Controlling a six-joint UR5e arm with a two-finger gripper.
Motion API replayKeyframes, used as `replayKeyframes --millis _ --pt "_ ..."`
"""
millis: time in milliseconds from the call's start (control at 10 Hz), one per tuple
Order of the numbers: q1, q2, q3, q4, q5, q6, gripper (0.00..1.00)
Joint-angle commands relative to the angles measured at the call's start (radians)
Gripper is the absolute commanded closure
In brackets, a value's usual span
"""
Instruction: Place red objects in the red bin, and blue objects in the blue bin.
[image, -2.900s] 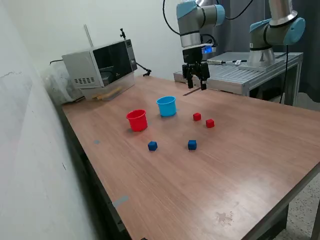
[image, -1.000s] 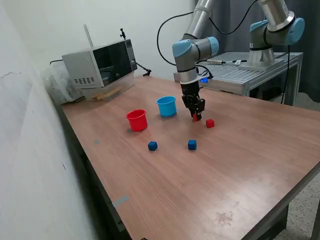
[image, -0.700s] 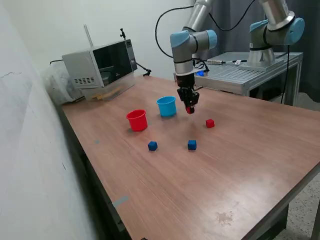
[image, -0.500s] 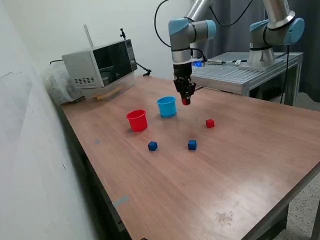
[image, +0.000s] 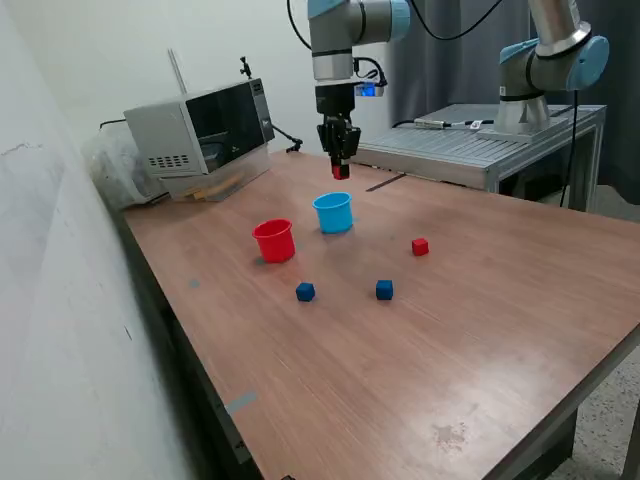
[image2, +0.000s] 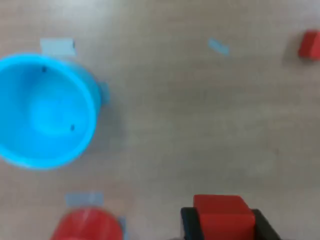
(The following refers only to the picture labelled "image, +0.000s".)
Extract metal connector with cable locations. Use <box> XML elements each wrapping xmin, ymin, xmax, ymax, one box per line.
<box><xmin>392</xmin><ymin>118</ymin><xmax>496</xmax><ymax>130</ymax></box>

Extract blue plastic cup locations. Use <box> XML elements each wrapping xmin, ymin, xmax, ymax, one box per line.
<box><xmin>312</xmin><ymin>191</ymin><xmax>354</xmax><ymax>235</ymax></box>

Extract silver microwave oven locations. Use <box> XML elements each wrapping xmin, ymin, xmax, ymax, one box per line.
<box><xmin>123</xmin><ymin>77</ymin><xmax>277</xmax><ymax>177</ymax></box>

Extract red plastic cup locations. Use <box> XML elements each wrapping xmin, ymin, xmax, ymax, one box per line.
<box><xmin>251</xmin><ymin>218</ymin><xmax>297</xmax><ymax>265</ymax></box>

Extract wooden blocks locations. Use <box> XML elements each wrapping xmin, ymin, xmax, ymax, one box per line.
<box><xmin>182</xmin><ymin>172</ymin><xmax>246</xmax><ymax>203</ymax></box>

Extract dark grey curtain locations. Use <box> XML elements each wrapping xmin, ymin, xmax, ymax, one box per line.
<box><xmin>387</xmin><ymin>0</ymin><xmax>640</xmax><ymax>206</ymax></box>

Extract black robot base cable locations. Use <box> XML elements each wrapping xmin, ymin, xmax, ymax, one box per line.
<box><xmin>558</xmin><ymin>87</ymin><xmax>581</xmax><ymax>209</ymax></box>

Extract clear plastic bag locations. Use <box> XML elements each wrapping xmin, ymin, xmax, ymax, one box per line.
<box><xmin>82</xmin><ymin>122</ymin><xmax>169</xmax><ymax>211</ymax></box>

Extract thin white rod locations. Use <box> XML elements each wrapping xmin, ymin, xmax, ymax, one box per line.
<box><xmin>167</xmin><ymin>47</ymin><xmax>188</xmax><ymax>96</ymax></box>

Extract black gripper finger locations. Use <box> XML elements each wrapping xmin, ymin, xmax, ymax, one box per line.
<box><xmin>317</xmin><ymin>123</ymin><xmax>343</xmax><ymax>172</ymax></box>
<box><xmin>340</xmin><ymin>127</ymin><xmax>363</xmax><ymax>174</ymax></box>

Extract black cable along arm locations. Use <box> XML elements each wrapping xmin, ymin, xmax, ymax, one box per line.
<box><xmin>286</xmin><ymin>0</ymin><xmax>504</xmax><ymax>51</ymax></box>

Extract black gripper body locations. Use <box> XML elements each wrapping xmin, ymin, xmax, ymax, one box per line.
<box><xmin>314</xmin><ymin>83</ymin><xmax>357</xmax><ymax>133</ymax></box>

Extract aluminium robot mounting table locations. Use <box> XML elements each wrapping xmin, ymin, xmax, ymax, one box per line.
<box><xmin>347</xmin><ymin>103</ymin><xmax>608</xmax><ymax>211</ymax></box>

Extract grey tape strip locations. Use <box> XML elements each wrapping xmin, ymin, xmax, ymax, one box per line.
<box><xmin>224</xmin><ymin>391</ymin><xmax>259</xmax><ymax>416</ymax></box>

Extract black flat strip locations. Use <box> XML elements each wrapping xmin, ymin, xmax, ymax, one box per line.
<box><xmin>365</xmin><ymin>173</ymin><xmax>406</xmax><ymax>193</ymax></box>

